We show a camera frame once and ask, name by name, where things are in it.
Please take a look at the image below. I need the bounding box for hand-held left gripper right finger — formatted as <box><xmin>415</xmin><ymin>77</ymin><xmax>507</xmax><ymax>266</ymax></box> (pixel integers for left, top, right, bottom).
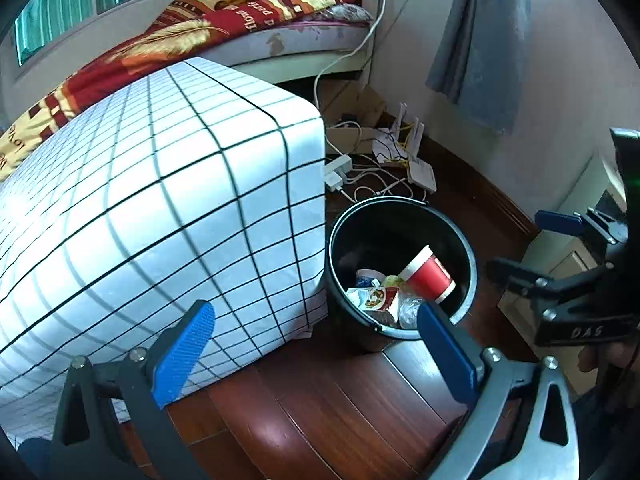
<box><xmin>416</xmin><ymin>300</ymin><xmax>581</xmax><ymax>480</ymax></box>

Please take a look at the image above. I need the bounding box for white printed packet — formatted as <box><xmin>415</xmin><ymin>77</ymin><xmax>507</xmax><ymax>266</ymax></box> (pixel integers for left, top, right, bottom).
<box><xmin>346</xmin><ymin>285</ymin><xmax>401</xmax><ymax>313</ymax></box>

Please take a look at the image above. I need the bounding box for white framed window green screen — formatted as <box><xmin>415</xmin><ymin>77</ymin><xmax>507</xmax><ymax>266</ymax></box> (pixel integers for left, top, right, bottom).
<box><xmin>12</xmin><ymin>0</ymin><xmax>201</xmax><ymax>68</ymax></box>

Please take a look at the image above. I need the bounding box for bed with red blanket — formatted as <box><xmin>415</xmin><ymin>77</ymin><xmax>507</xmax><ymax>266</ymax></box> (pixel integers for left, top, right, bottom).
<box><xmin>0</xmin><ymin>0</ymin><xmax>363</xmax><ymax>181</ymax></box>

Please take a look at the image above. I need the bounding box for grey floral pillow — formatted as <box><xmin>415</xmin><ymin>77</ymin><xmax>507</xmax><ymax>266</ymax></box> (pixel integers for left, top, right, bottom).
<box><xmin>325</xmin><ymin>2</ymin><xmax>375</xmax><ymax>23</ymax></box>

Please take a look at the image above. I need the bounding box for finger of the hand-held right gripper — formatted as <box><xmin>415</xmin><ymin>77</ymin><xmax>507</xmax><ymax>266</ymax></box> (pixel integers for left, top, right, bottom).
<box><xmin>486</xmin><ymin>257</ymin><xmax>621</xmax><ymax>321</ymax></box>
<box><xmin>534</xmin><ymin>207</ymin><xmax>626</xmax><ymax>256</ymax></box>

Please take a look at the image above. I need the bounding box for table with checked tablecloth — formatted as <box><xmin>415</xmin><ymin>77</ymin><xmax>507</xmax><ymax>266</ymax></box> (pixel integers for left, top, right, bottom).
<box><xmin>0</xmin><ymin>57</ymin><xmax>328</xmax><ymax>441</ymax></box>

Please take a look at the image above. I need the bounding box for cream bedside cabinet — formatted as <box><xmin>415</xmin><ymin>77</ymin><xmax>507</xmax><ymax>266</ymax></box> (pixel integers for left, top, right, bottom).
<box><xmin>497</xmin><ymin>152</ymin><xmax>631</xmax><ymax>396</ymax></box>

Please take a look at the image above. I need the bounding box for white router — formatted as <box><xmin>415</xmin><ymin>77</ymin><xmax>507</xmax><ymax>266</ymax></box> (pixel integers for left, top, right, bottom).
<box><xmin>395</xmin><ymin>102</ymin><xmax>438</xmax><ymax>195</ymax></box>

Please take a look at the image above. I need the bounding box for person's left leg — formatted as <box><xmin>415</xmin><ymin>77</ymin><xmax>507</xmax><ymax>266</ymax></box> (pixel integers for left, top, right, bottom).
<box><xmin>15</xmin><ymin>437</ymin><xmax>58</xmax><ymax>480</ymax></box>

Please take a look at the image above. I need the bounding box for person's right hand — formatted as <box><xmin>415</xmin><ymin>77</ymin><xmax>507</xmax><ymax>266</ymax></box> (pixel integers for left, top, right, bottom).
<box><xmin>577</xmin><ymin>332</ymin><xmax>640</xmax><ymax>386</ymax></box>

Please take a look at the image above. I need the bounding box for person's right leg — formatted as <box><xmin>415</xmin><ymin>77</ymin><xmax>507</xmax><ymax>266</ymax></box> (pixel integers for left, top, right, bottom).
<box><xmin>570</xmin><ymin>385</ymin><xmax>640</xmax><ymax>480</ymax></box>

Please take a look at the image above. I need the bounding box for red white paper cup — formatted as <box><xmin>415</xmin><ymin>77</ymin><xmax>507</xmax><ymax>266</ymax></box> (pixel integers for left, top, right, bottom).
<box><xmin>397</xmin><ymin>245</ymin><xmax>457</xmax><ymax>305</ymax></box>

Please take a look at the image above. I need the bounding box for cardboard box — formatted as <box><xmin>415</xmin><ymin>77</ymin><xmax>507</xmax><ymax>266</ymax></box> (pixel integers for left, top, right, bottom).
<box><xmin>325</xmin><ymin>82</ymin><xmax>388</xmax><ymax>156</ymax></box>

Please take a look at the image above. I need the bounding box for person's leg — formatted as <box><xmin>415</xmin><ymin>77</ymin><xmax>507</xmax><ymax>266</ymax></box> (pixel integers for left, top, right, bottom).
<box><xmin>15</xmin><ymin>437</ymin><xmax>58</xmax><ymax>480</ymax></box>
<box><xmin>570</xmin><ymin>385</ymin><xmax>640</xmax><ymax>480</ymax></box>

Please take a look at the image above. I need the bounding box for black plastic bucket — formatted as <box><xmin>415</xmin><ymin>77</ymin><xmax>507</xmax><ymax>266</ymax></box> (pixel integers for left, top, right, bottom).
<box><xmin>324</xmin><ymin>197</ymin><xmax>478</xmax><ymax>353</ymax></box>

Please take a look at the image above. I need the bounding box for blue white paper cup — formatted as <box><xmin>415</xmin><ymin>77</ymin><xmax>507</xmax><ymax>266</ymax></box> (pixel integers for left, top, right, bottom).
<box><xmin>355</xmin><ymin>268</ymin><xmax>386</xmax><ymax>288</ymax></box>

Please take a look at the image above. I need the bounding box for white power strip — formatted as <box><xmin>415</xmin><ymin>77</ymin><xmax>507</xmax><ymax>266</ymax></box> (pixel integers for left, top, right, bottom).
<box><xmin>322</xmin><ymin>155</ymin><xmax>353</xmax><ymax>193</ymax></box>

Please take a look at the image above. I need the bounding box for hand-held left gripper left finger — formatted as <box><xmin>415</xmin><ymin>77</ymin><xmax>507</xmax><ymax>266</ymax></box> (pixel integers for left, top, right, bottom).
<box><xmin>50</xmin><ymin>300</ymin><xmax>217</xmax><ymax>480</ymax></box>

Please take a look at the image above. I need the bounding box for white bed frame red headboard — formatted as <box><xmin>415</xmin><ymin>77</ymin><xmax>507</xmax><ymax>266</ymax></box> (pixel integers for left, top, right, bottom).
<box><xmin>210</xmin><ymin>0</ymin><xmax>387</xmax><ymax>86</ymax></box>

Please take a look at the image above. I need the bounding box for lilac floral mattress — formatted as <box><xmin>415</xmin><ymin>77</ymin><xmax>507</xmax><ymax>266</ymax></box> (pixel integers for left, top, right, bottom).
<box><xmin>197</xmin><ymin>20</ymin><xmax>376</xmax><ymax>68</ymax></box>

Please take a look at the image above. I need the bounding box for blue grey curtain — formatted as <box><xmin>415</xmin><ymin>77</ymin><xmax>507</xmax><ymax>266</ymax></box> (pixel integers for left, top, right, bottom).
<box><xmin>425</xmin><ymin>0</ymin><xmax>533</xmax><ymax>136</ymax></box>

